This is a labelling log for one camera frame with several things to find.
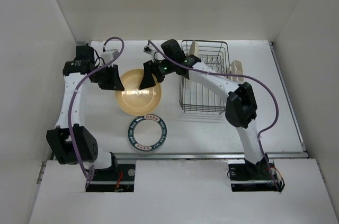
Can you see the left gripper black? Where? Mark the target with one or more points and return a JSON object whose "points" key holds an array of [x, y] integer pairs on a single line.
{"points": [[114, 82]]}

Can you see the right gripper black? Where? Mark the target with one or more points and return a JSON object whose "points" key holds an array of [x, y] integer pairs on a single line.
{"points": [[148, 80]]}

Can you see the cream plate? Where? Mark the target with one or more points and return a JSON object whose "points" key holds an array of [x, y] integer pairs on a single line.
{"points": [[194, 49]]}

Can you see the grey patterned plate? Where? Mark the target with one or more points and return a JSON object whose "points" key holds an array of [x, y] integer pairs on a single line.
{"points": [[132, 133]]}

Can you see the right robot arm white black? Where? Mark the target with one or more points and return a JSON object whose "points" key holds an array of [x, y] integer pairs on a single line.
{"points": [[239, 98]]}

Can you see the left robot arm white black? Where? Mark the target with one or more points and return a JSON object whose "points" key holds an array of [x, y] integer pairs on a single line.
{"points": [[70, 141]]}

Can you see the beige cutlery holder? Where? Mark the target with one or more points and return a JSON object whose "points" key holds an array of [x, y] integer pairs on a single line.
{"points": [[235, 68]]}

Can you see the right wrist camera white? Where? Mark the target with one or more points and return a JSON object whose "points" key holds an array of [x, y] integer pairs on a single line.
{"points": [[151, 51]]}

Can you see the black wire dish rack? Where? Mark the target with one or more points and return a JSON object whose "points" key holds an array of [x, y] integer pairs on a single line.
{"points": [[195, 97]]}

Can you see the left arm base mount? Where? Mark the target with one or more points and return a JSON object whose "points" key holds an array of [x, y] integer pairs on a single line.
{"points": [[121, 179]]}

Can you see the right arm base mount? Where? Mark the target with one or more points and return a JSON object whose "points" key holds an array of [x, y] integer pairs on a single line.
{"points": [[247, 177]]}

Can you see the aluminium rail side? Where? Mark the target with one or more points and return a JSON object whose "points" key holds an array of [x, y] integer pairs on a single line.
{"points": [[296, 125]]}

